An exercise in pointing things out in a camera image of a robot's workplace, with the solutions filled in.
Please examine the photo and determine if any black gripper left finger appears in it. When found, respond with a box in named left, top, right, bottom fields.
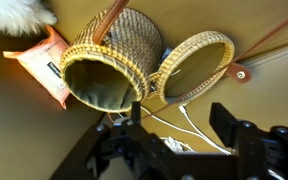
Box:
left=49, top=100, right=177, bottom=180

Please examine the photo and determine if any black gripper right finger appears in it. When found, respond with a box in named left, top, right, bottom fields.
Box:
left=209, top=102, right=288, bottom=180

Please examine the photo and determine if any brown leather sofa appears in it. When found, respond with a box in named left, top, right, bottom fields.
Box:
left=0, top=0, right=288, bottom=180

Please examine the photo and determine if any orange tissue pouch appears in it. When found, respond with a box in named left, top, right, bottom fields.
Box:
left=2, top=24, right=72, bottom=110

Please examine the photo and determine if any white fluffy toy animal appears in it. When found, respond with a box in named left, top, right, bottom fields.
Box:
left=0, top=0, right=58, bottom=37

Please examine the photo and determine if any white charger cable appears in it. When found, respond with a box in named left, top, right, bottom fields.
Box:
left=117, top=104, right=285, bottom=180

